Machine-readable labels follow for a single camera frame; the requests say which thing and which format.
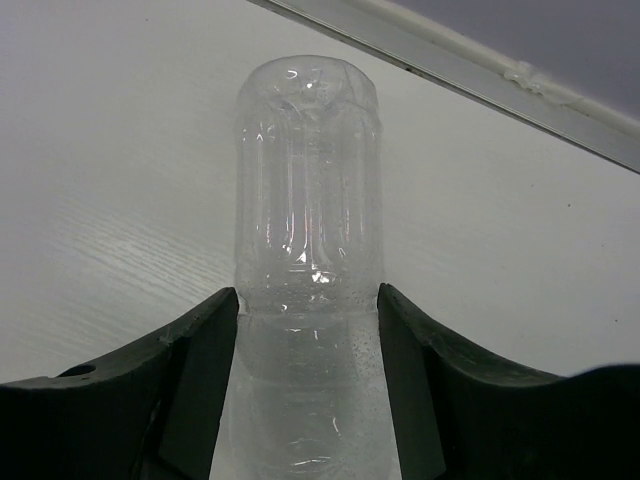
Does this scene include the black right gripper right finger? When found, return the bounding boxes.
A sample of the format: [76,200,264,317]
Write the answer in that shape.
[377,284,639,479]

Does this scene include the aluminium table edge rail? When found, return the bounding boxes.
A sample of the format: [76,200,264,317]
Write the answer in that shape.
[259,1,639,172]

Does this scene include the clear bottle white-blue cap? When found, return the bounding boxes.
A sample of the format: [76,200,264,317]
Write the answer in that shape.
[225,55,395,479]

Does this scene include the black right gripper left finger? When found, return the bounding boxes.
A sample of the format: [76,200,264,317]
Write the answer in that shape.
[1,287,239,479]

